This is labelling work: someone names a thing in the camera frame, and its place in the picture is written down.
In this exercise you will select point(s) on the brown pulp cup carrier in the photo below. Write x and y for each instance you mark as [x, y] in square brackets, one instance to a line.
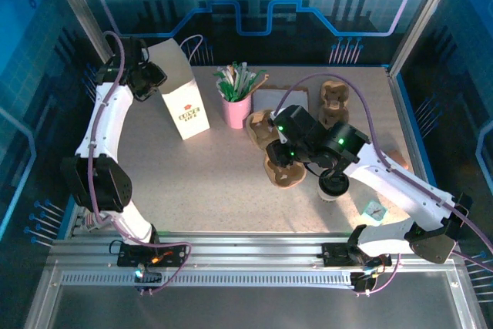
[333, 94]
[285, 180]

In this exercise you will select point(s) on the white printed paper bag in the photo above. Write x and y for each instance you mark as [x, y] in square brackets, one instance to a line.
[185, 90]

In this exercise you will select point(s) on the black plastic cup lid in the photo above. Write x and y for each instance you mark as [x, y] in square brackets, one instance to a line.
[335, 184]

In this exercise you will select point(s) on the white paper coffee cup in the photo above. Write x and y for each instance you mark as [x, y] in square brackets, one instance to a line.
[331, 195]

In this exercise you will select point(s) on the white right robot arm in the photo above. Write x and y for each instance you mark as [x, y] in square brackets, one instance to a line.
[404, 190]

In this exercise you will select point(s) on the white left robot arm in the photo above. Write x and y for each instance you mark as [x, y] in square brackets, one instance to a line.
[109, 113]

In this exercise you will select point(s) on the pink straw holder cup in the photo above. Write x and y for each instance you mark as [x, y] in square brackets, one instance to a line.
[237, 113]

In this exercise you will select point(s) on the stack of white napkins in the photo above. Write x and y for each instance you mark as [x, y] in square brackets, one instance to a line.
[289, 87]

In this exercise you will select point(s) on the wooden stirrer stick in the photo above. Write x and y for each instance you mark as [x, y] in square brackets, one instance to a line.
[263, 79]

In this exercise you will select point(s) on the brown cardboard cup sleeve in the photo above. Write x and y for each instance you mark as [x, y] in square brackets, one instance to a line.
[398, 157]

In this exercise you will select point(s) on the white wrapped straw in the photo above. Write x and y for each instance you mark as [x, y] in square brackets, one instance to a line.
[244, 69]

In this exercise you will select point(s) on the small green alarm clock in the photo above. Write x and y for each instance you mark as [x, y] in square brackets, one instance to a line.
[374, 211]

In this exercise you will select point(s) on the small black controller box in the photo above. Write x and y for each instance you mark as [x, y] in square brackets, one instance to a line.
[362, 282]
[148, 278]

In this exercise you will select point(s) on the red striped paper package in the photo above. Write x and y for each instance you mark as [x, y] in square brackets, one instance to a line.
[90, 223]

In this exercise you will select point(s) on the aluminium frame post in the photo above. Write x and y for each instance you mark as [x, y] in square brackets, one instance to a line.
[82, 9]
[427, 9]

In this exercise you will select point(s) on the aluminium mounting rail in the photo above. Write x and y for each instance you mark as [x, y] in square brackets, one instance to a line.
[250, 250]

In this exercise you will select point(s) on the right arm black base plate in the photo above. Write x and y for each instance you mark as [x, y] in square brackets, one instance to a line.
[333, 254]

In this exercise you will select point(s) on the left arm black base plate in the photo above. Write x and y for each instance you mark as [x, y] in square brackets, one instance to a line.
[173, 254]

